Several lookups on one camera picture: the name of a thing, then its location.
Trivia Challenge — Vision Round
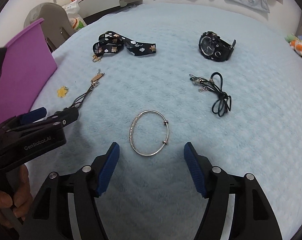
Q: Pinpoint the small yellow flower charm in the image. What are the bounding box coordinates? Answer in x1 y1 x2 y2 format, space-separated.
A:
57 86 69 98

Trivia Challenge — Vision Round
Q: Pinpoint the grey chair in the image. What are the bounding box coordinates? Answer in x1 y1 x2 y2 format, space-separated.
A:
24 2 76 51

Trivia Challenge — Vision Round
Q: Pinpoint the brown cord strap with clasp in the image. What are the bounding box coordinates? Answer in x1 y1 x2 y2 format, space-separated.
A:
63 68 106 111

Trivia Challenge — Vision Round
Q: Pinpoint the silver bangle with beads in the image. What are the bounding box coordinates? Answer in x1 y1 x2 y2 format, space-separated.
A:
129 110 170 157

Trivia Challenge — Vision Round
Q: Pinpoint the black cord necklace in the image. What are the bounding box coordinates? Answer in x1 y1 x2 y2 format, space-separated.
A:
189 71 232 118

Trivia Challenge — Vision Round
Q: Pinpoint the black patterned lanyard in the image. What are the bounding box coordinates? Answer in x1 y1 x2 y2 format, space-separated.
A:
91 30 157 63

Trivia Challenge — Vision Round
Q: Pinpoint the white plastic bag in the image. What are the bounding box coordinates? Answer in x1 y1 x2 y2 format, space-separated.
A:
63 0 87 31

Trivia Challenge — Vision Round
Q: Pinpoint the light blue bed blanket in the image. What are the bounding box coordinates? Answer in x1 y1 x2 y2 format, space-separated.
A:
27 3 302 239

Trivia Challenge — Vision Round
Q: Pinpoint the black wrist watch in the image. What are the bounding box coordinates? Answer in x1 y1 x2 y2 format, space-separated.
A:
198 31 236 62

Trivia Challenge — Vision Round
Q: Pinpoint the person's left hand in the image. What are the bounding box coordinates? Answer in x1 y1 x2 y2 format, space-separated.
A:
0 164 33 229

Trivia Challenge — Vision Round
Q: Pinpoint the purple plastic basin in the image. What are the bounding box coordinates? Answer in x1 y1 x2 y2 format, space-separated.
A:
0 18 57 123

